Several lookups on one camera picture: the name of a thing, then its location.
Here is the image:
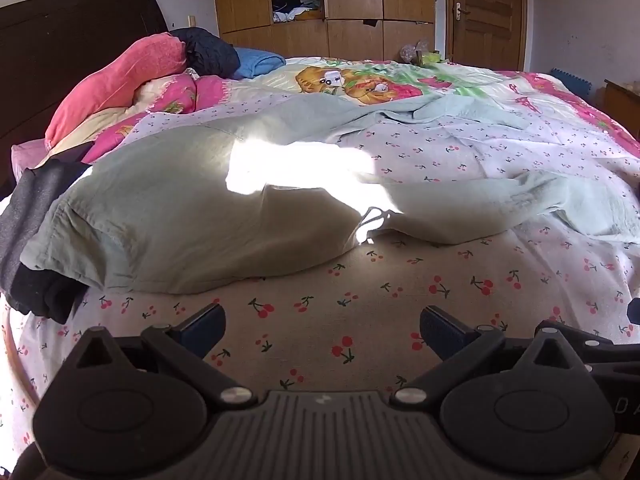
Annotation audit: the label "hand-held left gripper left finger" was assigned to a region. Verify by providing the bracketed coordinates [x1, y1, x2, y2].
[62, 302, 257, 409]

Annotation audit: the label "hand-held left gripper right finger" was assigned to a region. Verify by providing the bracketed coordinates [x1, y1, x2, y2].
[390, 305, 594, 408]

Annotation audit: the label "pale green pants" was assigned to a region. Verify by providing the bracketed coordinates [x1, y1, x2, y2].
[20, 92, 640, 296]

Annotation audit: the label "cherry print bedsheet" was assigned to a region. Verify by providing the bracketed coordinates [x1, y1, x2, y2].
[0, 85, 640, 461]

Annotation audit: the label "wooden side table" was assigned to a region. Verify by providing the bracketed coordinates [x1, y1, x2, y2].
[602, 79, 640, 142]

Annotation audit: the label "grey cloth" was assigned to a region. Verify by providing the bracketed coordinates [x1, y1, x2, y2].
[0, 159, 96, 311]

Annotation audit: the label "pink floral quilt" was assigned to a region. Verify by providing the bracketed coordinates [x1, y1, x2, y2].
[50, 71, 232, 162]

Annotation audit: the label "blue foam mat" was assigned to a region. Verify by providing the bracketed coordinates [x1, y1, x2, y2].
[550, 67, 594, 96]

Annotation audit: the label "mauve pillow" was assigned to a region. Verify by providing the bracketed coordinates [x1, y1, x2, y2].
[10, 140, 49, 182]

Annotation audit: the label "cartoon bear printed blanket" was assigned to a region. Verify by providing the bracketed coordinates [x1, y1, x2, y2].
[220, 55, 640, 161]

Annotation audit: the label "pink towel pillow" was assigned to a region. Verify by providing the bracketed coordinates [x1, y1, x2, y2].
[44, 32, 189, 149]

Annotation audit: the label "blue folded cloth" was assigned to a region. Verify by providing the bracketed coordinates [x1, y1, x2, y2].
[231, 47, 287, 81]

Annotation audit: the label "navy quilted jacket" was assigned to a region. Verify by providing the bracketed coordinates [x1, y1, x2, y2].
[170, 26, 241, 80]

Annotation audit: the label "clear plastic bag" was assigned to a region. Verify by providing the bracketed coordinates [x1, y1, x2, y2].
[399, 37, 444, 66]

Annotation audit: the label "dark wooden headboard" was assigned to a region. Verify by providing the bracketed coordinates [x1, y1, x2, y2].
[0, 0, 171, 191]

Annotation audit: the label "wooden door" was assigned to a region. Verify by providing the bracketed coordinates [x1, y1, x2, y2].
[445, 0, 529, 72]

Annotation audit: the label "clothes pile in wardrobe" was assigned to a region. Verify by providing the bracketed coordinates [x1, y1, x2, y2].
[271, 0, 321, 24]

